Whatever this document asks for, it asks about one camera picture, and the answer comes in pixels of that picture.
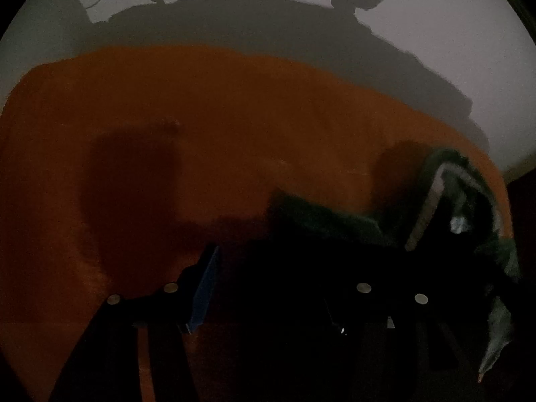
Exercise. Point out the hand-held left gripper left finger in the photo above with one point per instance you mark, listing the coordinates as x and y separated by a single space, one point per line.
205 293

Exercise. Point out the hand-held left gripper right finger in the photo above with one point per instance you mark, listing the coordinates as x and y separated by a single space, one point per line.
356 297

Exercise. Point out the green shirt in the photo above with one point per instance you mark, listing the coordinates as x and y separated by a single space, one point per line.
326 220

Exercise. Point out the orange fleece blanket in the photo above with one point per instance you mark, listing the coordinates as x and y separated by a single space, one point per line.
209 134

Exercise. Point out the brown wooden door frame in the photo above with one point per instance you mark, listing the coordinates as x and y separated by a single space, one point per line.
523 217

